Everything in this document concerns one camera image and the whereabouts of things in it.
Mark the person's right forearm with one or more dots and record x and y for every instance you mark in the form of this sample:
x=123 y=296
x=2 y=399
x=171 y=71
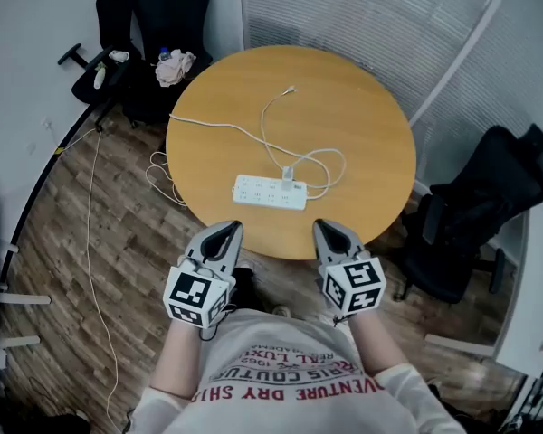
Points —
x=375 y=346

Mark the white furniture leg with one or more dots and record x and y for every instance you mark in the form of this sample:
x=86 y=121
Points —
x=22 y=298
x=20 y=342

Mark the white plastic object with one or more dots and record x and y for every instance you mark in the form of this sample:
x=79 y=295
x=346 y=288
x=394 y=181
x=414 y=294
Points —
x=99 y=77

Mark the blue capped water bottle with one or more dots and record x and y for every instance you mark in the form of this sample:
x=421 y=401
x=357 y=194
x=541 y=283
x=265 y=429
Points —
x=164 y=53

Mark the pink crumpled cloth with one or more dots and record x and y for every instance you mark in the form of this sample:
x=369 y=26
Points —
x=174 y=68

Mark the person's light shoe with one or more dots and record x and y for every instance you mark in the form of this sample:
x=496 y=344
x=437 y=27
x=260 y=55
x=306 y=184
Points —
x=281 y=311

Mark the white power strip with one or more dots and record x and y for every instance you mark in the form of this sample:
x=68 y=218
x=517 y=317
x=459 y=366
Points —
x=258 y=195

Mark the black office chair with armrests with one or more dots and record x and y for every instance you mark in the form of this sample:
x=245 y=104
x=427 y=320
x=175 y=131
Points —
x=113 y=16

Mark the white charger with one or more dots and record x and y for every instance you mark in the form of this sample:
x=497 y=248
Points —
x=287 y=179

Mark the person's black trouser leg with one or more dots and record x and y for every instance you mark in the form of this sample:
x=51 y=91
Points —
x=249 y=289

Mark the white metal floor bar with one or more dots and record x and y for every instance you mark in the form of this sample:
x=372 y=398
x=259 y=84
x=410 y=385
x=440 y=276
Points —
x=459 y=345

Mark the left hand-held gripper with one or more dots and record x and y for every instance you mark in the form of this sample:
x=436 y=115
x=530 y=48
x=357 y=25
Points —
x=194 y=294

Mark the small white cloth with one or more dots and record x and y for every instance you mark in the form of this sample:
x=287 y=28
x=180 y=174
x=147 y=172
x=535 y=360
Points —
x=119 y=55

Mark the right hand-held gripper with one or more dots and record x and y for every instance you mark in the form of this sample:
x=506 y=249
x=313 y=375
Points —
x=355 y=285

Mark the person's left forearm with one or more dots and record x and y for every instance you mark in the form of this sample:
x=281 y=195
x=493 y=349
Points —
x=181 y=355

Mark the black mesh office chair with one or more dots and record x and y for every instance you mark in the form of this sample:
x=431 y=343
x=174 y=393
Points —
x=172 y=12

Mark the person's white printed shirt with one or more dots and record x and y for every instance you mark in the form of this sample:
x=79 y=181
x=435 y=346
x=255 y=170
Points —
x=262 y=333

